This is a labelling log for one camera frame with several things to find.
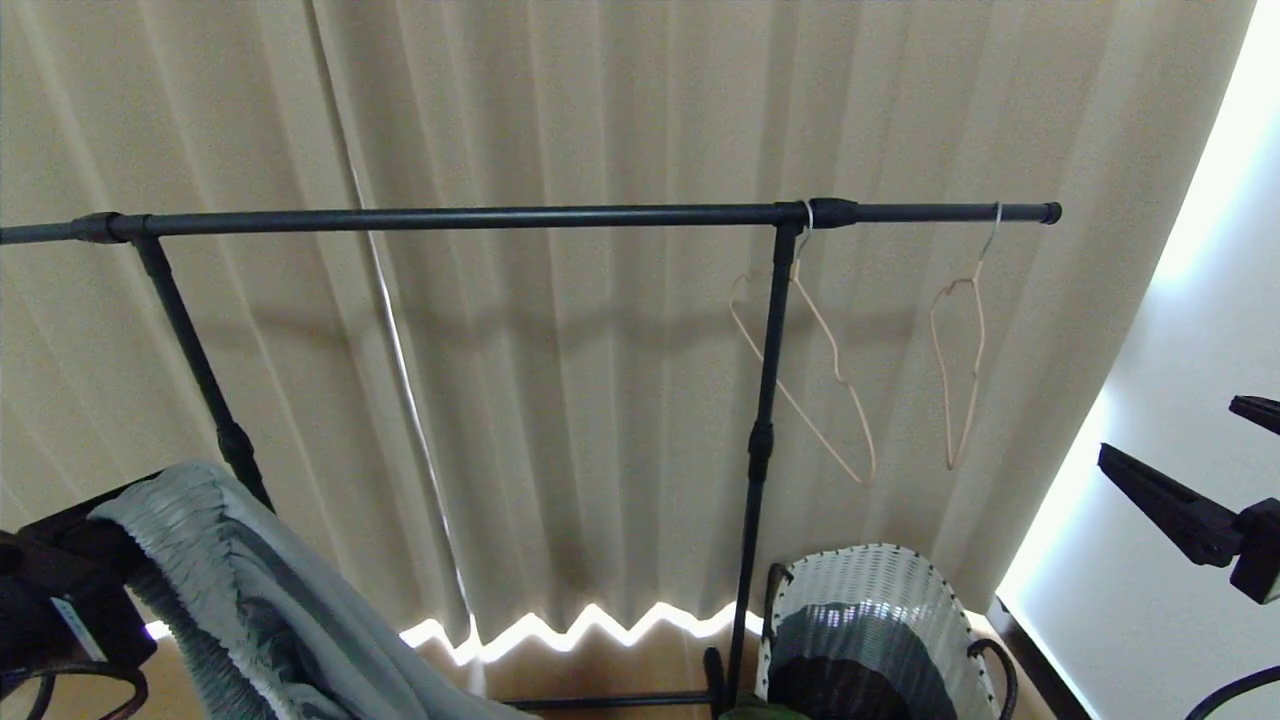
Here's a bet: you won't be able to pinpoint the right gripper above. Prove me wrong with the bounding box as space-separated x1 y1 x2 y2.
1097 394 1280 607

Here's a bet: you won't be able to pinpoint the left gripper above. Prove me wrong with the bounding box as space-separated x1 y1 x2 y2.
0 470 161 691

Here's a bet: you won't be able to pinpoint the pale grey shorts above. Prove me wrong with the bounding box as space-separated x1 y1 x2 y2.
88 460 546 720

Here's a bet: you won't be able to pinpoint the pink clothes hanger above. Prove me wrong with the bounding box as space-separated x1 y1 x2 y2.
728 228 878 486
930 203 1004 471

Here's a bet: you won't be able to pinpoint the white laundry basket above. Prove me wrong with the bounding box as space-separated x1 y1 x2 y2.
755 543 1019 720

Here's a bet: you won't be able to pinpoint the black clothes rack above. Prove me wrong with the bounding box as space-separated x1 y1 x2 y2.
0 198 1063 716

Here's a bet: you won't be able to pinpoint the beige curtain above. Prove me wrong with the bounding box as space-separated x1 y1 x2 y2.
0 0 1259 666

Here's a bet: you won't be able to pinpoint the black cable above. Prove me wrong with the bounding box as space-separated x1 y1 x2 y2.
1183 662 1280 720

